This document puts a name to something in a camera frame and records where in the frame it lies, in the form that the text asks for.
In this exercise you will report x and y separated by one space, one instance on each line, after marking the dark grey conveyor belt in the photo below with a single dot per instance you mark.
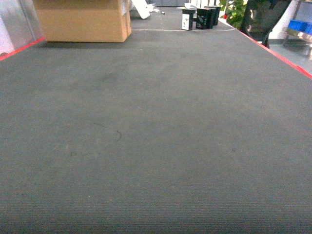
174 132

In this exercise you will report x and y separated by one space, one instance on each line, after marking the black and white box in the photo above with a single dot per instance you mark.
187 19

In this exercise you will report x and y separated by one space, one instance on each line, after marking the white object behind box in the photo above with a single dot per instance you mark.
142 8

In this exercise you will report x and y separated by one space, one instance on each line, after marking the black box rear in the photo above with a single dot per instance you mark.
216 14

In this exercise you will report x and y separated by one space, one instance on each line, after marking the large cardboard box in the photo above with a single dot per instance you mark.
84 20

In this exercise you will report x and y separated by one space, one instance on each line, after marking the green potted plant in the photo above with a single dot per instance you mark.
232 11

